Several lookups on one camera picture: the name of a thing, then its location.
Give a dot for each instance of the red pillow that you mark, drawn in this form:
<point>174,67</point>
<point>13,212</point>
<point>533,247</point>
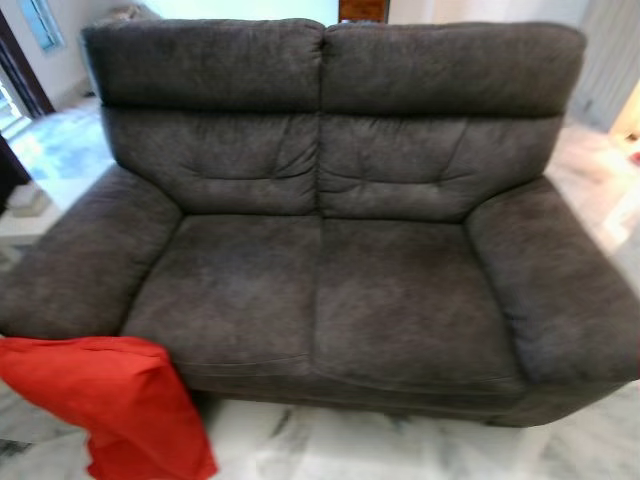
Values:
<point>100,400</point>

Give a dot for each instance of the grey fabric two-seat sofa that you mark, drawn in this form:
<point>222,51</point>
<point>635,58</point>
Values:
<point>330,270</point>

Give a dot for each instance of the white curtain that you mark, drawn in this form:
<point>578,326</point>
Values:
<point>610,60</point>

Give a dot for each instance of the dark wooden furniture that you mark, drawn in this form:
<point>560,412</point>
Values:
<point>362,9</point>

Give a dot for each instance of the blue-tinted window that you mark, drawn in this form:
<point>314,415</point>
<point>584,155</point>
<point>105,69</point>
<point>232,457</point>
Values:
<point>40,22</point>

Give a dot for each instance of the dark wooden door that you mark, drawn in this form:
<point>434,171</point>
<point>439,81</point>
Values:
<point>22,70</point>

